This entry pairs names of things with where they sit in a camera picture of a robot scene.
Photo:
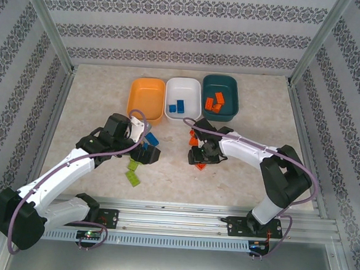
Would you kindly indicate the small blue lego brick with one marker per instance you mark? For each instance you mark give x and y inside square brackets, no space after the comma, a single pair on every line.
[171,108]

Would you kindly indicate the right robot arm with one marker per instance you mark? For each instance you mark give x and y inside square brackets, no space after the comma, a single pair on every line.
[288,179]

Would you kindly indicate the green two-by-two lego brick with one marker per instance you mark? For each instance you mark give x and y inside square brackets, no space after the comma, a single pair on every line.
[132,166]

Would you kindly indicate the green two-by-four lego brick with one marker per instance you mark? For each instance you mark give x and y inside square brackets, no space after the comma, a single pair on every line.
[132,178]

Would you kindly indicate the orange plastic container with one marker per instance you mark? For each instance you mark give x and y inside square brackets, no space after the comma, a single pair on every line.
[147,95]

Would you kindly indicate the teal plastic container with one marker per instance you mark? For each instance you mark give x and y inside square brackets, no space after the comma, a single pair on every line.
[229,92]

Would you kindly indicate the white plastic container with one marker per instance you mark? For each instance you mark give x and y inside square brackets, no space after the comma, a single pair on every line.
[186,89]

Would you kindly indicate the left controller board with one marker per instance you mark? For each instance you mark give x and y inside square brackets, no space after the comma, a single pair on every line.
[89,234]

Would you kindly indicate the controller board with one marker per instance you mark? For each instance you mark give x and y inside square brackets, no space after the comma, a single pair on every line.
[258,246]
[89,234]

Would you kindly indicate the right controller board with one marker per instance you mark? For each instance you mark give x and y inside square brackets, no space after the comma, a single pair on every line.
[258,246]

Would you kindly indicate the grey metal sheet panel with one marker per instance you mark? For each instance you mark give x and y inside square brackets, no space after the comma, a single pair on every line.
[171,264]

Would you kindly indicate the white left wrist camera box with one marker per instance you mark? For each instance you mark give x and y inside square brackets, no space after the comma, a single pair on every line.
[135,130]

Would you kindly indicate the aluminium table side rail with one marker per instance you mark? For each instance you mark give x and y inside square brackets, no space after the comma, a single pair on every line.
[298,118]
[59,108]

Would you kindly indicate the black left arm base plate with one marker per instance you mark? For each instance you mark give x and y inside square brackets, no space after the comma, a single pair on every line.
[110,218]

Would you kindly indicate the aluminium mounting rail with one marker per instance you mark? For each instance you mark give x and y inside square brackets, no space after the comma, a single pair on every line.
[174,218]

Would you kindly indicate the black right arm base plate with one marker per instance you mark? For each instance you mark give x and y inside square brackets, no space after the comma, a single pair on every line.
[235,227]

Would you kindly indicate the aluminium frame post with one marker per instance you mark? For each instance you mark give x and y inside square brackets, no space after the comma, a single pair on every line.
[48,24]
[321,40]

